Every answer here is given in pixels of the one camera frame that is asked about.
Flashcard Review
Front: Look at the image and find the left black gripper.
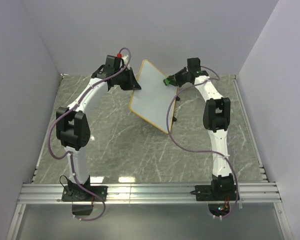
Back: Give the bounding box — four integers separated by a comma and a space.
116, 68, 142, 92

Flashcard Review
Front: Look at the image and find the green bone-shaped eraser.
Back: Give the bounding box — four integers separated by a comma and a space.
163, 77, 174, 86

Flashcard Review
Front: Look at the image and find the yellow-framed whiteboard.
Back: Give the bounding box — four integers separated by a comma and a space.
129, 59, 178, 134

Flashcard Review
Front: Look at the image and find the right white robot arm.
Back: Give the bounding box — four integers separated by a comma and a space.
163, 57, 236, 201

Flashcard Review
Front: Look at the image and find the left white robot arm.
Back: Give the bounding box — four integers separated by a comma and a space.
55, 53, 142, 201

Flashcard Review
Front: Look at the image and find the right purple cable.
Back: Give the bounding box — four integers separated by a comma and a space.
166, 65, 241, 221

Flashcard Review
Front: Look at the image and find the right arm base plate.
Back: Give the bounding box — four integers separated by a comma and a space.
190, 185, 237, 202

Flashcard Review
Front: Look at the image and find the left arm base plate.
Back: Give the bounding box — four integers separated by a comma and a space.
61, 184, 108, 202

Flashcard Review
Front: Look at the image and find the right side aluminium rail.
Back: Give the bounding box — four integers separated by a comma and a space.
232, 75, 269, 183

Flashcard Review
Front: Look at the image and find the aluminium rail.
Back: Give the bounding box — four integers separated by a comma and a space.
17, 182, 282, 205
232, 75, 269, 183

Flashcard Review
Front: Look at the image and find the aluminium front rail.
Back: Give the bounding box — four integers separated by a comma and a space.
17, 182, 282, 205

